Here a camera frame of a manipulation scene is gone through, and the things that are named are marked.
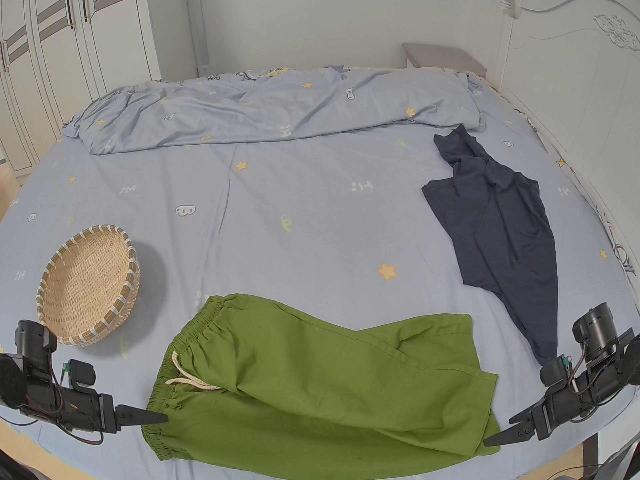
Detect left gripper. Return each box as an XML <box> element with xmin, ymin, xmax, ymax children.
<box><xmin>52</xmin><ymin>389</ymin><xmax>169</xmax><ymax>435</ymax></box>

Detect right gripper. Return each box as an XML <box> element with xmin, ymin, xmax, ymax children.
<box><xmin>483</xmin><ymin>374</ymin><xmax>609</xmax><ymax>447</ymax></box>

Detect green shorts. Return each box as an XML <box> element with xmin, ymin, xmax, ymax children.
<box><xmin>141</xmin><ymin>293</ymin><xmax>501</xmax><ymax>480</ymax></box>

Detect round woven basket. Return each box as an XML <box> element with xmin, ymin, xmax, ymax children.
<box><xmin>36</xmin><ymin>224</ymin><xmax>142</xmax><ymax>349</ymax></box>

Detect dark blue garment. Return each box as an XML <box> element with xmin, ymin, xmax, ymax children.
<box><xmin>421</xmin><ymin>124</ymin><xmax>558</xmax><ymax>366</ymax></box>

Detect pale blue quilt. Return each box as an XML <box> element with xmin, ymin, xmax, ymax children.
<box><xmin>62</xmin><ymin>65</ymin><xmax>488</xmax><ymax>156</ymax></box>

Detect white wardrobe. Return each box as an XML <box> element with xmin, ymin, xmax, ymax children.
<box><xmin>0</xmin><ymin>0</ymin><xmax>162</xmax><ymax>185</ymax></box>

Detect grey bedside table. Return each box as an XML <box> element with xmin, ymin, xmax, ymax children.
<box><xmin>402</xmin><ymin>43</ymin><xmax>488</xmax><ymax>77</ymax></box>

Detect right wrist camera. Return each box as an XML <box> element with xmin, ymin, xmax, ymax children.
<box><xmin>540</xmin><ymin>355</ymin><xmax>572</xmax><ymax>388</ymax></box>

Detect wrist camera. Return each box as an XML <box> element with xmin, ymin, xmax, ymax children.
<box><xmin>62</xmin><ymin>360</ymin><xmax>96</xmax><ymax>390</ymax></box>
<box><xmin>540</xmin><ymin>355</ymin><xmax>572</xmax><ymax>388</ymax></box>

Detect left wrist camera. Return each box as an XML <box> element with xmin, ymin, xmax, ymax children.
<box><xmin>62</xmin><ymin>360</ymin><xmax>96</xmax><ymax>390</ymax></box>

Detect black cable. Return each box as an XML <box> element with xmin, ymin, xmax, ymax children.
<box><xmin>552</xmin><ymin>462</ymin><xmax>603</xmax><ymax>480</ymax></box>

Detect pale grey wall pipe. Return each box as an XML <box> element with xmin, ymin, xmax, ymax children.
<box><xmin>184</xmin><ymin>0</ymin><xmax>211</xmax><ymax>76</ymax></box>

